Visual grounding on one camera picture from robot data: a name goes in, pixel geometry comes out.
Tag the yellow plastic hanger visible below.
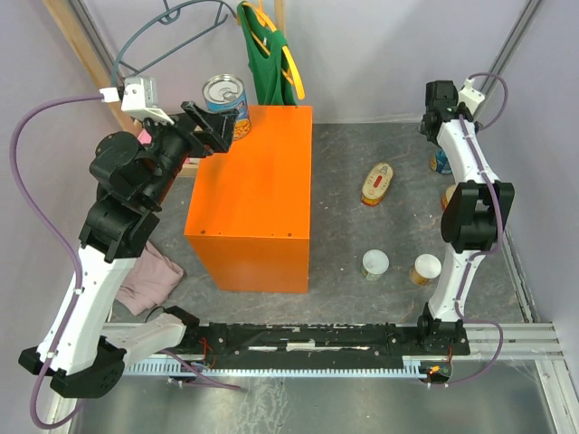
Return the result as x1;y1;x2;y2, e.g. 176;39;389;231
242;1;306;105

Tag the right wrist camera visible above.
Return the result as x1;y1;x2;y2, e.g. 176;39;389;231
425;80;459;111

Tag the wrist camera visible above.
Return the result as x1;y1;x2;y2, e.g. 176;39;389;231
121;76;175;125
425;80;459;111

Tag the wooden tray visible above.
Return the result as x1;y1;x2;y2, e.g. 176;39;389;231
133;111;201;179

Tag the wooden post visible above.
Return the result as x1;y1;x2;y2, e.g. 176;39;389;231
41;0;139;137

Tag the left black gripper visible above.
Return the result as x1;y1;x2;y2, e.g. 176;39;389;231
141;99;239;208

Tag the oval tin near wall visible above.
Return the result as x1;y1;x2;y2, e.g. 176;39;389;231
441;184;456;210

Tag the oval red sardine tin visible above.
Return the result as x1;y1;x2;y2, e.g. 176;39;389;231
361;162;394;206

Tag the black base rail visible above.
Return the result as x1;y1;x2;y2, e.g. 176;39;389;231
164;307;470;371

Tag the small can white lid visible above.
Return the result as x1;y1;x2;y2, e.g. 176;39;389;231
409;253;442;286

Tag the can with white lid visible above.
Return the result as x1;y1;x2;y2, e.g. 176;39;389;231
361;249;390;281

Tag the blue soup can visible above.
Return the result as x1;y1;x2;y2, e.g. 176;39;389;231
202;74;251;140

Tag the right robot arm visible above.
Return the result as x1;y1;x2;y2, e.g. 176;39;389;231
414;104;515;355

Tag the teal plastic hanger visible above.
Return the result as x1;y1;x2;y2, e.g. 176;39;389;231
100;1;239;92

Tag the light blue cable duct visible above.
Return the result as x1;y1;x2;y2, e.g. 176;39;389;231
121;354;429;377

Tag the mauve cloth on floor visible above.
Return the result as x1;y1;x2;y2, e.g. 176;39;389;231
115;241;185;316

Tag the orange box counter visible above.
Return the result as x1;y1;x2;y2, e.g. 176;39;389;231
185;106;313;294

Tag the pink cloth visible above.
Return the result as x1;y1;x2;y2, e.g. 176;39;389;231
138;129;151;145

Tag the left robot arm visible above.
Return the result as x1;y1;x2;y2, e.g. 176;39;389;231
18;101;238;399

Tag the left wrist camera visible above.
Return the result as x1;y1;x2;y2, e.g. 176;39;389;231
121;76;175;125

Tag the aluminium corner profile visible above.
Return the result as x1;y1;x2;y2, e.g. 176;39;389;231
464;0;544;132

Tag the wooden upright behind shirt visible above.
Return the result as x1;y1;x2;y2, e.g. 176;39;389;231
274;0;286;33

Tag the green tank top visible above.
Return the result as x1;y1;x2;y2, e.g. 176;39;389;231
237;2;297;106

